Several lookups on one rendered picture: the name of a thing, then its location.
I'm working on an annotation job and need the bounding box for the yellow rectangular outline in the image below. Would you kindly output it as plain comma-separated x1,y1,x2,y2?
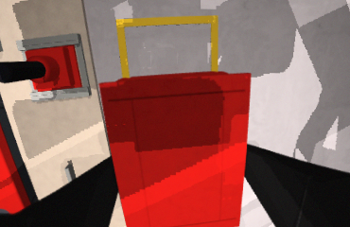
115,15,219,78

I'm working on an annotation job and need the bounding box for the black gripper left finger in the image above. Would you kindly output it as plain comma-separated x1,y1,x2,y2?
0,155,119,227

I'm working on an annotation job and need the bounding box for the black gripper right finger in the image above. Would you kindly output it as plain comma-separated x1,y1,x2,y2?
244,143,350,227

